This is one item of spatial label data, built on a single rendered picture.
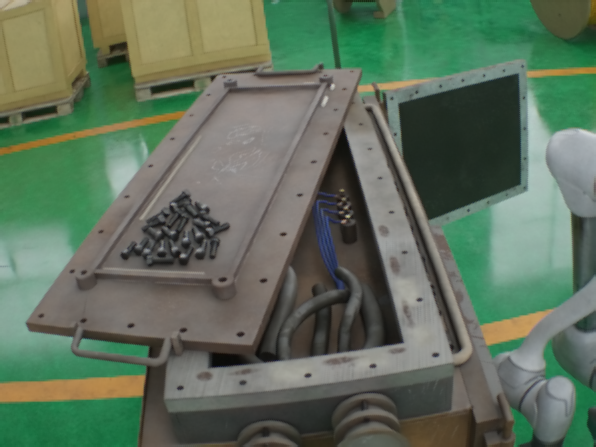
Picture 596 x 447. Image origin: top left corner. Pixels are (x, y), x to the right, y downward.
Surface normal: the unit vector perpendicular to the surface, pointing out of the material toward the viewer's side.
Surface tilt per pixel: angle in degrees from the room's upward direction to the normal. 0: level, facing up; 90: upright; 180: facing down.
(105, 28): 90
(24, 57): 90
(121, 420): 0
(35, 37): 90
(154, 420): 0
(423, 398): 90
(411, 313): 0
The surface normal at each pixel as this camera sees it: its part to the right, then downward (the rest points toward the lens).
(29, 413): -0.12, -0.87
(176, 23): 0.07, 0.48
